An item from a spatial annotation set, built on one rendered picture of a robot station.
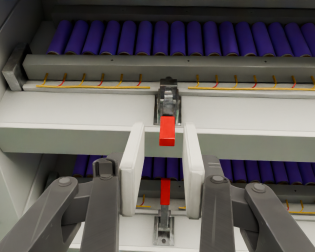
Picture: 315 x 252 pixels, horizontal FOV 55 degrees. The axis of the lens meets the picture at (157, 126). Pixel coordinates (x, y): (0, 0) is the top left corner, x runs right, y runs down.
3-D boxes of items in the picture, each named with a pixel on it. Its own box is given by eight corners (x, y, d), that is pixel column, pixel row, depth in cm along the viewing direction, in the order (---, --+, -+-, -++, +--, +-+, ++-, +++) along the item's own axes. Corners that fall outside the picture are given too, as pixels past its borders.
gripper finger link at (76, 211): (114, 227, 14) (51, 225, 14) (128, 173, 19) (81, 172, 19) (113, 200, 14) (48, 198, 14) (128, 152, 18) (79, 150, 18)
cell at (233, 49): (231, 33, 39) (238, 65, 35) (217, 33, 39) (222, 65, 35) (234, 21, 38) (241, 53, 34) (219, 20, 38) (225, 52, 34)
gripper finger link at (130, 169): (134, 218, 16) (119, 217, 16) (144, 158, 23) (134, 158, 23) (133, 168, 15) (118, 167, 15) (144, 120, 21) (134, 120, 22)
